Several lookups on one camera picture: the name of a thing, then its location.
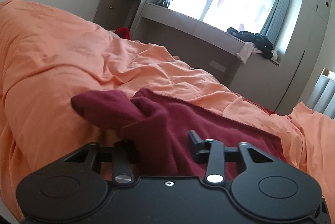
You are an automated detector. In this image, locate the dark red long-sleeve shirt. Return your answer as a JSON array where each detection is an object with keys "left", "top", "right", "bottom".
[{"left": 71, "top": 89, "right": 285, "bottom": 178}]

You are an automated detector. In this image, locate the pile of dark clothes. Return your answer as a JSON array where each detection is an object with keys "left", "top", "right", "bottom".
[{"left": 227, "top": 27, "right": 274, "bottom": 59}]

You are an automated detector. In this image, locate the grey window seat desk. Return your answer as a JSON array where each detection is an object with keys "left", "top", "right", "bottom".
[{"left": 131, "top": 3, "right": 279, "bottom": 99}]

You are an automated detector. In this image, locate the white garment hanging off ledge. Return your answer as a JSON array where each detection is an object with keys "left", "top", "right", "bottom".
[{"left": 236, "top": 42, "right": 262, "bottom": 64}]

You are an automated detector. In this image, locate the red object on floor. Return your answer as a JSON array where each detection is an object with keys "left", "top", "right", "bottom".
[{"left": 114, "top": 27, "right": 131, "bottom": 39}]

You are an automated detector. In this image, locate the orange duvet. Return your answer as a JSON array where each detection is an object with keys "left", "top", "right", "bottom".
[{"left": 1, "top": 0, "right": 334, "bottom": 221}]

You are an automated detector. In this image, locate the tall grey wardrobe right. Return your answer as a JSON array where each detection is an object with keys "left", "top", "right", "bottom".
[{"left": 266, "top": 0, "right": 332, "bottom": 114}]

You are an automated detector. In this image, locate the right blue-grey curtain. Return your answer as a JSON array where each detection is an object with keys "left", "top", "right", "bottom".
[{"left": 260, "top": 0, "right": 290, "bottom": 46}]

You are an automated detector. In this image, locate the wall socket plate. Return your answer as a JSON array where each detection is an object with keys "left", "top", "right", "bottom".
[{"left": 210, "top": 60, "right": 226, "bottom": 72}]

